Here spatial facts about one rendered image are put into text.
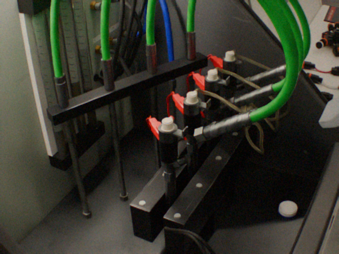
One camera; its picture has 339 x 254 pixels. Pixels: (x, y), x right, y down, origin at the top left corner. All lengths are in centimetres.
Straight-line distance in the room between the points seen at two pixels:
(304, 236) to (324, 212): 7
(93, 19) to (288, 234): 58
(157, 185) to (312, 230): 27
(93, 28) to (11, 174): 33
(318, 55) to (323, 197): 51
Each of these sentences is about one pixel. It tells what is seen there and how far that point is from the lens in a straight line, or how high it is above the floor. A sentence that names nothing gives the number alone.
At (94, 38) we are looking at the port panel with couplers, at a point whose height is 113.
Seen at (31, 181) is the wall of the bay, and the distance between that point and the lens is 90.
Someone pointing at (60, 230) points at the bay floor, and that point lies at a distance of 94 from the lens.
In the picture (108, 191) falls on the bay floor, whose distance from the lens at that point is 100.
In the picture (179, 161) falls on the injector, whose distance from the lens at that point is 69.
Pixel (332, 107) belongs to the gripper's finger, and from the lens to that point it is 34.
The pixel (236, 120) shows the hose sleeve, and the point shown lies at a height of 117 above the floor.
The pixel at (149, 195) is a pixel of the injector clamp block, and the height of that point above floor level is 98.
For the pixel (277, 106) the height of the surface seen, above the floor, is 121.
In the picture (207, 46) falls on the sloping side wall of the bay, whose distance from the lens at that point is 95.
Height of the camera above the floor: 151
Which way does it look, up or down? 36 degrees down
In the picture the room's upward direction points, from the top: 3 degrees counter-clockwise
